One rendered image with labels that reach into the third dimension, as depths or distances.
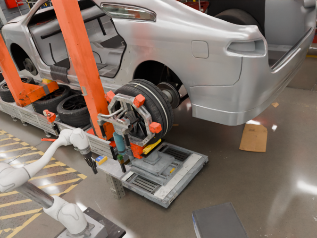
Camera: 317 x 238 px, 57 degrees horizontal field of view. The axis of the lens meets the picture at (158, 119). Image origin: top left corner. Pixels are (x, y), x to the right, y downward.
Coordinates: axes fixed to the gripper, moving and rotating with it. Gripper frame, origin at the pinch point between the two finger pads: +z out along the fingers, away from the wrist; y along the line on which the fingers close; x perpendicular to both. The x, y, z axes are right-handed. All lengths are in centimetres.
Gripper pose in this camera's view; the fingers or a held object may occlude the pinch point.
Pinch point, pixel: (94, 170)
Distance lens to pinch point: 253.9
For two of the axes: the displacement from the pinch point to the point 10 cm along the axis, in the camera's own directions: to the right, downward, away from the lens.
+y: 8.0, 1.4, -5.8
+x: 5.5, -5.4, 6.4
